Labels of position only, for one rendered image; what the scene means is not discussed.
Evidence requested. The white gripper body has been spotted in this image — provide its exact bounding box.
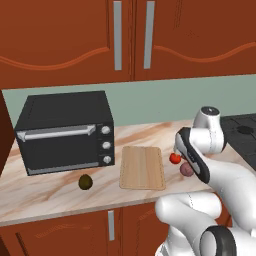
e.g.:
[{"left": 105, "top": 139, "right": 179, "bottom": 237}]
[{"left": 172, "top": 146, "right": 183, "bottom": 158}]

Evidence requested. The black hob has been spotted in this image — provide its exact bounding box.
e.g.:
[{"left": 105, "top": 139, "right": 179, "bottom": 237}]
[{"left": 219, "top": 113, "right": 256, "bottom": 172}]

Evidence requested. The wooden cutting board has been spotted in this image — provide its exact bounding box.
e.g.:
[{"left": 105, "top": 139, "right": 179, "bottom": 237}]
[{"left": 118, "top": 145, "right": 167, "bottom": 191}]

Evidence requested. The brown wall cupboard door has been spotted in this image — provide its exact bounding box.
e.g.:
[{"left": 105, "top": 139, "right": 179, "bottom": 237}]
[
  {"left": 134, "top": 0, "right": 256, "bottom": 82},
  {"left": 0, "top": 0, "right": 135, "bottom": 90}
]

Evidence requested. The red tomato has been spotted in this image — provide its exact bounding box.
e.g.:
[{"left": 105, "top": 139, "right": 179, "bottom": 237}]
[{"left": 169, "top": 152, "right": 182, "bottom": 165}]

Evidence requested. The purple onion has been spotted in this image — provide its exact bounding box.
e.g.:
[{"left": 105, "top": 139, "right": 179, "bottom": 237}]
[{"left": 179, "top": 162, "right": 195, "bottom": 177}]

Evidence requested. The silver toaster oven handle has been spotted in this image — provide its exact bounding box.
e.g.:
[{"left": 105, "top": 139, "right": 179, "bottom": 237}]
[{"left": 16, "top": 124, "right": 97, "bottom": 143}]

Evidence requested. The brown base cupboard door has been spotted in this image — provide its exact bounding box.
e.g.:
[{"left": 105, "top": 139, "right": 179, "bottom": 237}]
[
  {"left": 121, "top": 200, "right": 172, "bottom": 256},
  {"left": 0, "top": 207, "right": 122, "bottom": 256}
]

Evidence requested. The black toaster oven door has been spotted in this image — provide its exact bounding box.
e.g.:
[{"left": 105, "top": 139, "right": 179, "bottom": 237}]
[{"left": 15, "top": 123, "right": 101, "bottom": 177}]

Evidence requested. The black toaster oven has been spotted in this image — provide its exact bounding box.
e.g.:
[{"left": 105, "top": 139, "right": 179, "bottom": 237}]
[{"left": 14, "top": 90, "right": 116, "bottom": 177}]

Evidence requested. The grey base cupboard handle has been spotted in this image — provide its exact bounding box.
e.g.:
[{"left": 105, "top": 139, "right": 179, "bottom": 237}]
[{"left": 107, "top": 210, "right": 116, "bottom": 242}]

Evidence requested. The grey wall cupboard handle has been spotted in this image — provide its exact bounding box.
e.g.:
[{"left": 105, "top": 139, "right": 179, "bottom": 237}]
[
  {"left": 112, "top": 0, "right": 123, "bottom": 71},
  {"left": 143, "top": 0, "right": 156, "bottom": 70}
]

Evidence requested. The dark green avocado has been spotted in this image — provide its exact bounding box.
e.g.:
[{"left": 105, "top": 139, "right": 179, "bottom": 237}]
[{"left": 78, "top": 173, "right": 94, "bottom": 191}]

